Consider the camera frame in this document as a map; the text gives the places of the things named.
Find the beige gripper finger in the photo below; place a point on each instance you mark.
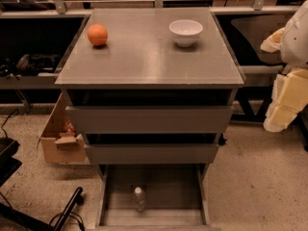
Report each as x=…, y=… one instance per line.
x=273, y=42
x=278, y=118

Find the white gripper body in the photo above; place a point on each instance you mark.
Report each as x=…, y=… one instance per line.
x=295, y=43

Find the clear plastic water bottle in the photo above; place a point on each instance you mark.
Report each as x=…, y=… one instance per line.
x=139, y=199

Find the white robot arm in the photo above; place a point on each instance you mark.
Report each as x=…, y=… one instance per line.
x=294, y=48

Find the grey middle drawer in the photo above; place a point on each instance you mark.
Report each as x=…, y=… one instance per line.
x=135, y=154

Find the grey open bottom drawer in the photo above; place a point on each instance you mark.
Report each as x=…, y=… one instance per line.
x=175, y=199

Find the grey drawer cabinet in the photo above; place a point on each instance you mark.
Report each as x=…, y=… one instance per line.
x=141, y=66

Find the grey top drawer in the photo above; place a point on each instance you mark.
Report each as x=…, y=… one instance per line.
x=145, y=120

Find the black office chair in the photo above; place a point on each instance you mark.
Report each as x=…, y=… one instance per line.
x=255, y=29

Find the white ceramic bowl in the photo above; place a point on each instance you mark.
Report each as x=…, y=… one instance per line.
x=185, y=32

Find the orange fruit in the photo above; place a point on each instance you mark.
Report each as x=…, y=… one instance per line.
x=97, y=35

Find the cardboard box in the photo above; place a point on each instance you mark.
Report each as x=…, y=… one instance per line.
x=60, y=141

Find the black headphones on shelf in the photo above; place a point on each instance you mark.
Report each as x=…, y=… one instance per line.
x=30, y=65

